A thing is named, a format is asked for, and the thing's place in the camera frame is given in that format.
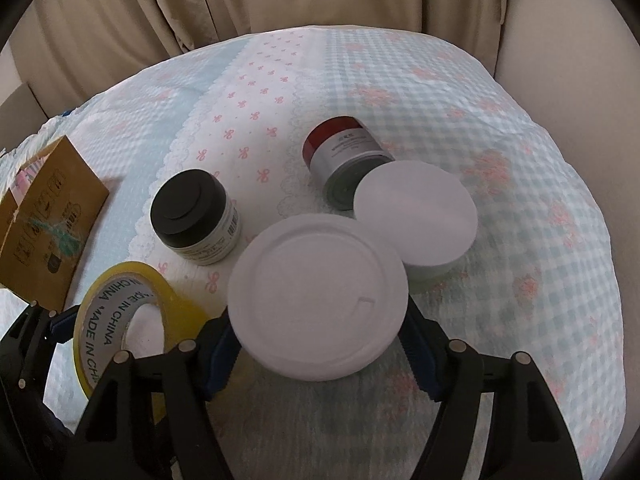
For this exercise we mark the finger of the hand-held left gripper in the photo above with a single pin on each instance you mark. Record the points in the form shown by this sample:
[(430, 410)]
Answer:
[(61, 325)]

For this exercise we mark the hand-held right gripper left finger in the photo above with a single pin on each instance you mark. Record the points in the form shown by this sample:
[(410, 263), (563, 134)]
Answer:
[(221, 355)]

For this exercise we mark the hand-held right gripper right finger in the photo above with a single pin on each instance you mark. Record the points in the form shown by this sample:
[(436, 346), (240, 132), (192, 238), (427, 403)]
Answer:
[(419, 355)]

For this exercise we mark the white round lid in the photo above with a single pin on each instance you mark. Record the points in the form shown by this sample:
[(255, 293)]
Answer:
[(317, 292)]

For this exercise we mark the yellow tape roll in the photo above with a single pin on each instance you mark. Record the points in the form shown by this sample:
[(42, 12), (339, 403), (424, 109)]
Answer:
[(107, 330)]

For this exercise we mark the brown cardboard box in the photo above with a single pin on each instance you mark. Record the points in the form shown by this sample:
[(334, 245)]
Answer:
[(47, 225)]

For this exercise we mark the white jar with flat lid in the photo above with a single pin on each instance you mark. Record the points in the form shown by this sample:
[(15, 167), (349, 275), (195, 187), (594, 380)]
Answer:
[(415, 215)]

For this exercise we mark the white jar with black lid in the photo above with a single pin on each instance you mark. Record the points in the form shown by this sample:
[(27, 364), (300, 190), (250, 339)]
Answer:
[(192, 215)]

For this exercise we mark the pink item in cardboard box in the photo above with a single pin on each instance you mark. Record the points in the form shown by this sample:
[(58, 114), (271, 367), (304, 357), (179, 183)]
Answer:
[(25, 178)]

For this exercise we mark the silver jar with red lid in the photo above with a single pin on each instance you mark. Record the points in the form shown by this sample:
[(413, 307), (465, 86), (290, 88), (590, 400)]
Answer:
[(345, 160)]

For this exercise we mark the beige curtain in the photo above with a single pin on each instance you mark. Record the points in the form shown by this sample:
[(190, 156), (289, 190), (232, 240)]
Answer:
[(250, 0)]

